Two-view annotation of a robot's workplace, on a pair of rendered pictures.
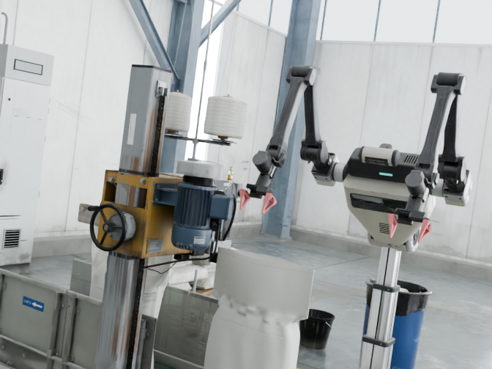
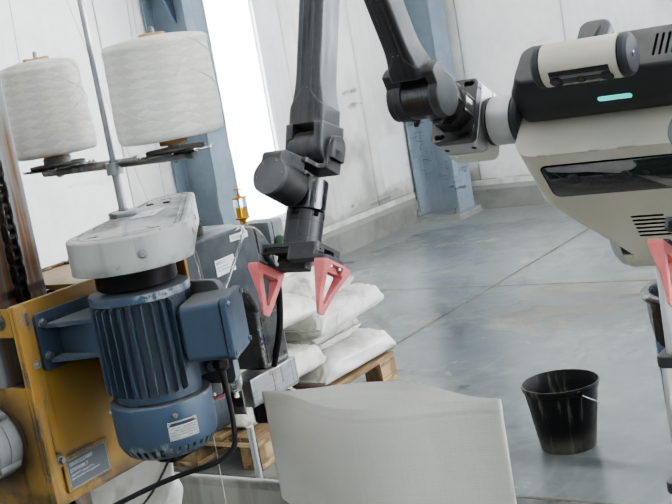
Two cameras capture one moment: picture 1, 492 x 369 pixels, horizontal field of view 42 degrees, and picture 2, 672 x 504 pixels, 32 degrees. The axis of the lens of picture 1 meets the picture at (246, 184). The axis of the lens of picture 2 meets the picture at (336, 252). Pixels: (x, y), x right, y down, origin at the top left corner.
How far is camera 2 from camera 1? 0.85 m
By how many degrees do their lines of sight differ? 7
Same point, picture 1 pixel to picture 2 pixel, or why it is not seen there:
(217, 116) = (133, 95)
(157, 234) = (86, 433)
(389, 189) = (633, 134)
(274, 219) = (438, 180)
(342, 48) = not seen: outside the picture
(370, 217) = (608, 209)
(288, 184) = not seen: hidden behind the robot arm
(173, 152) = not seen: hidden behind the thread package
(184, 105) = (58, 87)
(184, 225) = (135, 403)
